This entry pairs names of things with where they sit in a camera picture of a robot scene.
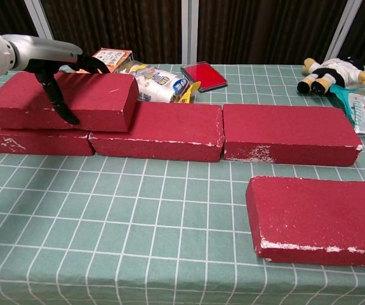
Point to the upright aluminium frame post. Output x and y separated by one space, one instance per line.
189 31

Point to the slanted aluminium frame post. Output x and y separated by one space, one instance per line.
344 28
37 16

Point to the red brick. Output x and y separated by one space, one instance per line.
42 144
169 127
312 213
287 130
90 95

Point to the red ink stamp pad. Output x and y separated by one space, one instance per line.
205 75

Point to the yellow paper package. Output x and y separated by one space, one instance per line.
191 92

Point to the orange and blue snack box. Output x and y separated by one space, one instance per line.
114 57

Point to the white plastic tissue pack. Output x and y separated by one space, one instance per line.
156 85

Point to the teal plastic package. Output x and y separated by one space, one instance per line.
344 98

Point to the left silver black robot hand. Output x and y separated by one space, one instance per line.
42 51

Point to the black and white plush toy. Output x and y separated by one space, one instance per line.
331 73

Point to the green grid tablecloth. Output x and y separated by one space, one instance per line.
137 222

